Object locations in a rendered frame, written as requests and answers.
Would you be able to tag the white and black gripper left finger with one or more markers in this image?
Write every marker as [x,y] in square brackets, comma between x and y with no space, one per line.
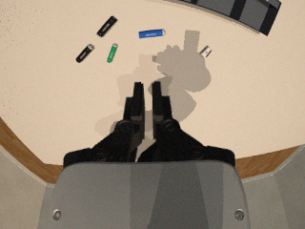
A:
[124,140]

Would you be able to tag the blue aa battery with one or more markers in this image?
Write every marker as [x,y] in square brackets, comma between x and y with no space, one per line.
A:
[151,33]

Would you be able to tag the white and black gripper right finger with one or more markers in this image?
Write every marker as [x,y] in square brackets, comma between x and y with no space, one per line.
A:
[178,145]

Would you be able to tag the green battery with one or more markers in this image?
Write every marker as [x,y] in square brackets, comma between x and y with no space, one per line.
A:
[114,46]

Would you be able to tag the black aa battery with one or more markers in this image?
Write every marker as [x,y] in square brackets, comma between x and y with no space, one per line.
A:
[106,26]
[84,53]

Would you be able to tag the dark grey rack of three bins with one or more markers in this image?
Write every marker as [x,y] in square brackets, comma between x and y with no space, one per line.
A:
[257,14]

